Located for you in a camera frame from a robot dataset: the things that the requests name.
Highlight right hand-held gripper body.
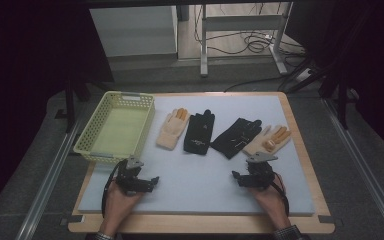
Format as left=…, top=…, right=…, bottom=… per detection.
left=238, top=151, right=279, bottom=192

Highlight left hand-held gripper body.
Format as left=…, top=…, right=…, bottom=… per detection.
left=114, top=155, right=154, bottom=196

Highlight beige glove three orange fingers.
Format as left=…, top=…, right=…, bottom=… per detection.
left=242, top=124, right=292, bottom=157

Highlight black glove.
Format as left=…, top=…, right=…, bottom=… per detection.
left=209, top=117, right=263, bottom=160
left=183, top=109, right=216, bottom=156

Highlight pale green plastic basket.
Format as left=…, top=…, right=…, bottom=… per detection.
left=72, top=90, right=157, bottom=165

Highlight beige glove two orange fingers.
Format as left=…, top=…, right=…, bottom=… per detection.
left=155, top=107, right=191, bottom=151

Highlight person's right hand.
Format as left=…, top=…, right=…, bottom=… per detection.
left=248, top=173, right=292, bottom=229

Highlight person's left hand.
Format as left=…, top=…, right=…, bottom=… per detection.
left=99, top=181, right=145, bottom=234

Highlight white foam mat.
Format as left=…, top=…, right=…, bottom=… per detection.
left=77, top=94, right=316, bottom=217

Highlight black metal stand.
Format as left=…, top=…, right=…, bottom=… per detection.
left=54, top=78, right=92, bottom=134
left=319, top=75, right=362, bottom=131

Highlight white power strip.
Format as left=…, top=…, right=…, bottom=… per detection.
left=294, top=67, right=313, bottom=83

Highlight white cabinet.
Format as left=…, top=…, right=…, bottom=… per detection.
left=89, top=5, right=179, bottom=58

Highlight dark curtain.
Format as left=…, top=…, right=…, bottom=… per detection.
left=284, top=0, right=384, bottom=164
left=0, top=0, right=115, bottom=223

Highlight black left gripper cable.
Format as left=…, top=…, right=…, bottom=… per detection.
left=100, top=161, right=128, bottom=218

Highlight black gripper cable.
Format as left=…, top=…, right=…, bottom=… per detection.
left=269, top=173, right=291, bottom=218
left=100, top=161, right=128, bottom=218

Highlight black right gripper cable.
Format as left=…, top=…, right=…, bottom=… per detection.
left=269, top=173, right=291, bottom=218

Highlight aluminium rail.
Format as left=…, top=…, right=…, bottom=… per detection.
left=321, top=98, right=384, bottom=240
left=14, top=118, right=82, bottom=240

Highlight black floor cable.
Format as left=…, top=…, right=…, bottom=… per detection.
left=223, top=75, right=285, bottom=93

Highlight tangle of black floor cables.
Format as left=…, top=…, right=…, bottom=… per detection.
left=193, top=3, right=307, bottom=57

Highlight white metal table frame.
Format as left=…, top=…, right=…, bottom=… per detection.
left=199, top=3, right=294, bottom=78

